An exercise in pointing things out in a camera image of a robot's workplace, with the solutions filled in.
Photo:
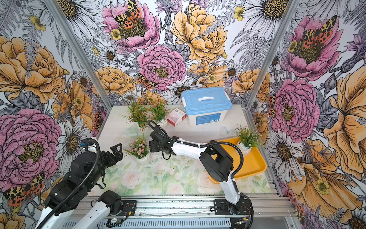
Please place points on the green potted plant back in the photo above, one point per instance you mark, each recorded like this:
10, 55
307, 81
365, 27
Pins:
159, 113

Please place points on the white vented cable duct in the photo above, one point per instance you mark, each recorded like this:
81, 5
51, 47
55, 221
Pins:
164, 223

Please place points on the pink flower potted plant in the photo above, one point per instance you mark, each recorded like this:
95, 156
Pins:
139, 148

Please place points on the red flower potted plant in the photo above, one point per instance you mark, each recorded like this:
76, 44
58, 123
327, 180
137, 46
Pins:
137, 113

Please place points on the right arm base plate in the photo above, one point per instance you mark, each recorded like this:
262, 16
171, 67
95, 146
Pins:
223, 207

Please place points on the blue lid storage box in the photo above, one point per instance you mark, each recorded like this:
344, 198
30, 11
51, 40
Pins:
206, 105

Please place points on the orange bud potted plant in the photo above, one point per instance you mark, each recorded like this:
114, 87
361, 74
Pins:
248, 139

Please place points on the yellow plastic tray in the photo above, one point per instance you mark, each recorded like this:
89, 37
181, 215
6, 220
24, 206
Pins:
253, 164

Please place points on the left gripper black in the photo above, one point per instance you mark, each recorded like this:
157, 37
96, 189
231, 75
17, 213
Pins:
118, 155

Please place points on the red white small carton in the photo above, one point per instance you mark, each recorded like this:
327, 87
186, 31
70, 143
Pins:
176, 116

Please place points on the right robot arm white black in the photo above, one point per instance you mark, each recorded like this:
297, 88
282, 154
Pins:
221, 160

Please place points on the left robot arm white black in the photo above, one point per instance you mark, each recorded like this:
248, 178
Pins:
85, 172

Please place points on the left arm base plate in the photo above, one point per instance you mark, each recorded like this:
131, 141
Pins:
122, 208

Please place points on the aluminium front rail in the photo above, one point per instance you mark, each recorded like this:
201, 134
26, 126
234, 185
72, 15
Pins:
199, 206

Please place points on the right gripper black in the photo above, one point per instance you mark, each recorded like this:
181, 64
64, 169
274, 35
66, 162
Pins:
152, 146

